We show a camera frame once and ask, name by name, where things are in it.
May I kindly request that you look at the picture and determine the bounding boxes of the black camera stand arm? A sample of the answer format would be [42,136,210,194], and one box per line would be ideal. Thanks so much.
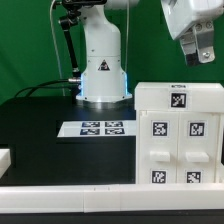
[52,0,107,77]

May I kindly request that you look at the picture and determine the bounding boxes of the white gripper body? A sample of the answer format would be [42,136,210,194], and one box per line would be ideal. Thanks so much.
[161,0,224,40]

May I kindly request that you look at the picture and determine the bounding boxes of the white cabinet door panel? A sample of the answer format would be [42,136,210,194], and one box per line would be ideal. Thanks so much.
[177,112,220,184]
[136,111,179,184]

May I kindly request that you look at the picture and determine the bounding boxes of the white base marker plate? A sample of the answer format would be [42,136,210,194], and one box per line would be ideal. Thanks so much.
[58,120,136,138]

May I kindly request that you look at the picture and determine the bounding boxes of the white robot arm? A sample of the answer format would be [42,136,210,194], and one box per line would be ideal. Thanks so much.
[77,0,224,103]

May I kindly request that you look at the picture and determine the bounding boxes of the white workspace border frame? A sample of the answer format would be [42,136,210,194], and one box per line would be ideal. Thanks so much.
[0,148,224,214]

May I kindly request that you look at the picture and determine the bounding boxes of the black and grey cables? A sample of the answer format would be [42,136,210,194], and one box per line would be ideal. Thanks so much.
[13,0,83,98]

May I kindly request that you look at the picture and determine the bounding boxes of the white cabinet top block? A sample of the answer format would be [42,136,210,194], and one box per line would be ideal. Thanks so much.
[135,82,224,113]

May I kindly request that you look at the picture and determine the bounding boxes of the white cabinet body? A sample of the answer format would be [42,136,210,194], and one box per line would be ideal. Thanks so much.
[136,111,221,184]

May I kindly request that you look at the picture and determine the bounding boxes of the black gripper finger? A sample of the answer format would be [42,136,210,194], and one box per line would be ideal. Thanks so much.
[194,21,215,64]
[180,29,199,66]

